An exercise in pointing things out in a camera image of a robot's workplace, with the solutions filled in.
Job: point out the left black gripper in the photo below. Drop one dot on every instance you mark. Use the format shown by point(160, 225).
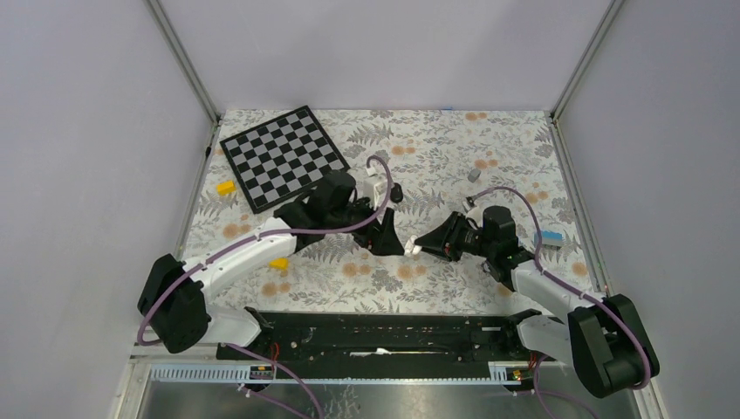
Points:
point(388, 243)

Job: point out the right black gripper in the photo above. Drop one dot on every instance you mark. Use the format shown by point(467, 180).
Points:
point(443, 241)

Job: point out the white earbud charging case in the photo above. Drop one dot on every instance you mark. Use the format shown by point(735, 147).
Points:
point(411, 248)

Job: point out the black earbud charging case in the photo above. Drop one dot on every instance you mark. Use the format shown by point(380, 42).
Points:
point(396, 193)

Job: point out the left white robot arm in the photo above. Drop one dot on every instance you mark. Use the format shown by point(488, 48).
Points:
point(176, 300)

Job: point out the yellow block near arm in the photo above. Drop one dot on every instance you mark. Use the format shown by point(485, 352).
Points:
point(281, 264)

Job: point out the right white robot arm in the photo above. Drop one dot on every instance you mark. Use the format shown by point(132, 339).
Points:
point(601, 337)

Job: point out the small grey block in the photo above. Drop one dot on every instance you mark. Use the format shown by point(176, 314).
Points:
point(474, 175)

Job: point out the blue grey block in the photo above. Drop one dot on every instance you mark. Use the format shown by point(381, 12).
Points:
point(549, 238)

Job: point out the black white checkerboard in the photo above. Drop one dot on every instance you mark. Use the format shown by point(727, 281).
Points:
point(281, 158)

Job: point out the yellow block far left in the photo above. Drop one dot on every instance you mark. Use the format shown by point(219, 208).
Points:
point(225, 188)

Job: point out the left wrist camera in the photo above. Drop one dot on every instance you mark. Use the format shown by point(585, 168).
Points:
point(375, 188)

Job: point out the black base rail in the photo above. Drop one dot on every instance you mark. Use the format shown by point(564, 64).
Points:
point(359, 342)

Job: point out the white slotted cable duct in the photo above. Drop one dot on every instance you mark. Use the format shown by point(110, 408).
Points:
point(487, 373)

